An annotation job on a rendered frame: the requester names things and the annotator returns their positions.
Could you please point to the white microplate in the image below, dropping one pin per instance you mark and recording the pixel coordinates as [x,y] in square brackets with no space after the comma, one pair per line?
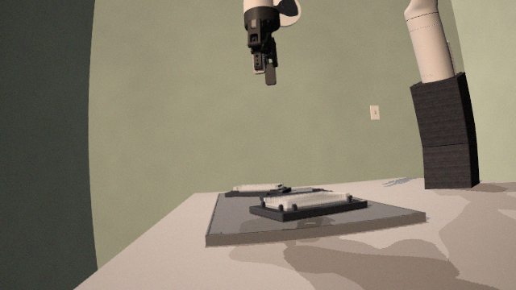
[306,200]
[257,187]

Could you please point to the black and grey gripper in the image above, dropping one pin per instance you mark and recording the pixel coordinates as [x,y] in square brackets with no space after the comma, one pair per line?
[255,19]

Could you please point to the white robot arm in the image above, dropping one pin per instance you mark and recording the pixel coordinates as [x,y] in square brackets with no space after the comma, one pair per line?
[432,50]

